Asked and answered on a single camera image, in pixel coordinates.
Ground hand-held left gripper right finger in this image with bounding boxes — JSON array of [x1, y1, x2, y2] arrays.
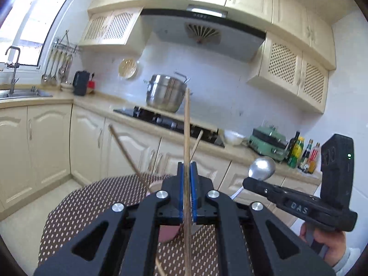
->
[[190, 162, 336, 276]]

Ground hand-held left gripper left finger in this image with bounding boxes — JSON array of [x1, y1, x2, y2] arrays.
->
[[34, 162, 184, 276]]

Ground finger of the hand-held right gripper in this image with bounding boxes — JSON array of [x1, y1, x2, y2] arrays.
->
[[242, 177, 288, 205]]

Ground metal spoon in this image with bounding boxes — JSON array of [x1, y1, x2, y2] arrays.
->
[[230, 157, 276, 200]]

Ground pink utensil cup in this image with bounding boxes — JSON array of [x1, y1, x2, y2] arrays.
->
[[146, 181, 181, 243]]

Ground person's right forearm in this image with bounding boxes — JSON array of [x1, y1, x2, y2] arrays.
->
[[331, 247, 363, 276]]

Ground person's right hand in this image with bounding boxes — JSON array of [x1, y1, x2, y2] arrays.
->
[[299, 223, 350, 268]]

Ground red label bottle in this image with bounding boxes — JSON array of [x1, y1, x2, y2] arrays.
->
[[308, 143, 321, 174]]

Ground dark sauce bottle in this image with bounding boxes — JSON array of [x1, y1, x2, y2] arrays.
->
[[298, 139, 314, 171]]

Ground green electric grill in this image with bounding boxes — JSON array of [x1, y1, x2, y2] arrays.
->
[[248, 125, 289, 163]]

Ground yellow green bottle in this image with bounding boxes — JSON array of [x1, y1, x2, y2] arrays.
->
[[288, 137, 305, 169]]

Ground dark olive oil bottle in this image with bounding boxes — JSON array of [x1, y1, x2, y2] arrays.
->
[[287, 131, 300, 161]]

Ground white bowl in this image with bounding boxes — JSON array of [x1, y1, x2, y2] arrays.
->
[[224, 130, 246, 146]]

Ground black gas stove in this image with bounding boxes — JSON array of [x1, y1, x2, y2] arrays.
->
[[113, 106, 225, 148]]

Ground brown dotted tablecloth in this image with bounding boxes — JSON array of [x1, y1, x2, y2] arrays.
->
[[37, 174, 259, 276]]

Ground steel stockpot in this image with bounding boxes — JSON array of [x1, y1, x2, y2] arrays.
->
[[143, 71, 191, 113]]

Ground large lattice door cabinet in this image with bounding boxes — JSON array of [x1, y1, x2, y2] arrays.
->
[[247, 32, 330, 113]]

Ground cream base cabinets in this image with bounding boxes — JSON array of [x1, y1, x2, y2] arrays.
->
[[0, 103, 322, 227]]

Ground black electric kettle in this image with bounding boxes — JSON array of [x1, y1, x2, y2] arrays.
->
[[73, 70, 90, 96]]

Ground hanging metal ladle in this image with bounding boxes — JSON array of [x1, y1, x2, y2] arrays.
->
[[62, 55, 72, 83], [41, 52, 54, 84], [57, 52, 66, 77], [49, 52, 59, 84]]

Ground grey range hood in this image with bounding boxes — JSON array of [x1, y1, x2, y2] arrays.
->
[[141, 4, 266, 62]]

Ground small lattice door cabinet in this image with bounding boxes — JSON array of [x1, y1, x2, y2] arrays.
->
[[78, 7, 143, 54]]

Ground steel sink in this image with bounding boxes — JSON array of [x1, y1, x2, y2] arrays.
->
[[0, 89, 54, 100]]

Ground metal kitchen faucet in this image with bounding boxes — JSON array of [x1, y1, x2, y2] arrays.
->
[[5, 46, 21, 94]]

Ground kitchen window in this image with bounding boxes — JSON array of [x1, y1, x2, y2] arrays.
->
[[0, 0, 84, 66]]

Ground round wall plate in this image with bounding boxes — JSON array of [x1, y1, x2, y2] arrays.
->
[[118, 58, 137, 78]]

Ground metal utensil rail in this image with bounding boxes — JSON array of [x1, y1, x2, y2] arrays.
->
[[53, 30, 79, 54]]

